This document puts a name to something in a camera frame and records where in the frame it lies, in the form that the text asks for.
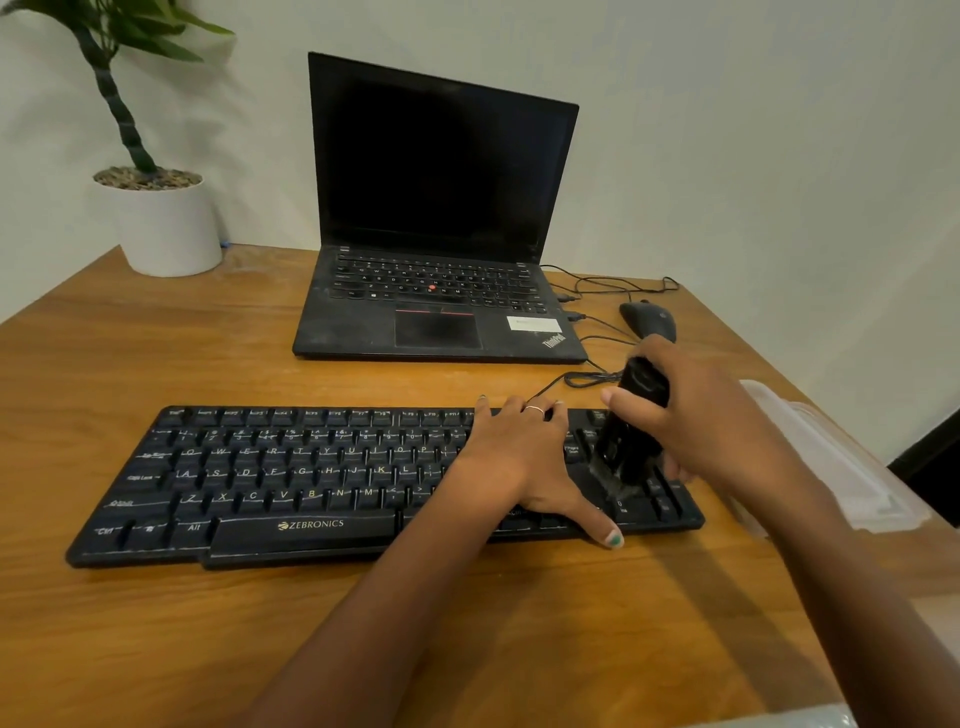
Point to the person's right hand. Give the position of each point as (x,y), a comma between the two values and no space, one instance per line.
(705,420)

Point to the person's left hand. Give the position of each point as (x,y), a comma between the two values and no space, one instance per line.
(525,465)

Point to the person's left little finger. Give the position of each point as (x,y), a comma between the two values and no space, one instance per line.
(482,416)

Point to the person's right thumb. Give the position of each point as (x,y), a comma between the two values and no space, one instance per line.
(630,406)

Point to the person's left thumb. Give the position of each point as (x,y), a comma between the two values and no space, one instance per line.
(596,517)

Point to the person's left middle finger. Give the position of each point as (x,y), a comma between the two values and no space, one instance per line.
(536,420)

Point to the black cleaning brush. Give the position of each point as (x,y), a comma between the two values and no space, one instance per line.
(630,442)

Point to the black computer keyboard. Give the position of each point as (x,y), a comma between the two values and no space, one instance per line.
(300,480)

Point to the person's left forearm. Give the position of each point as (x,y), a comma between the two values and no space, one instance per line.
(375,622)

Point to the person's right forearm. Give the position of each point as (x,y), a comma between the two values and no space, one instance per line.
(847,592)

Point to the black computer mouse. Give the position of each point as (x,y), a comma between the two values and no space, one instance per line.
(649,319)

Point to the clear plastic container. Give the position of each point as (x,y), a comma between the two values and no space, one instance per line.
(840,457)

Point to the black laptop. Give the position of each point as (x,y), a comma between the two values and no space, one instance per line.
(435,187)

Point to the white cloth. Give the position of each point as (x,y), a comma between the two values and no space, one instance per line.
(780,716)

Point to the white plant pot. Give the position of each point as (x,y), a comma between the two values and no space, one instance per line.
(169,229)

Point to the green potted plant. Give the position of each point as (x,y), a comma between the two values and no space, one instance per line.
(112,97)

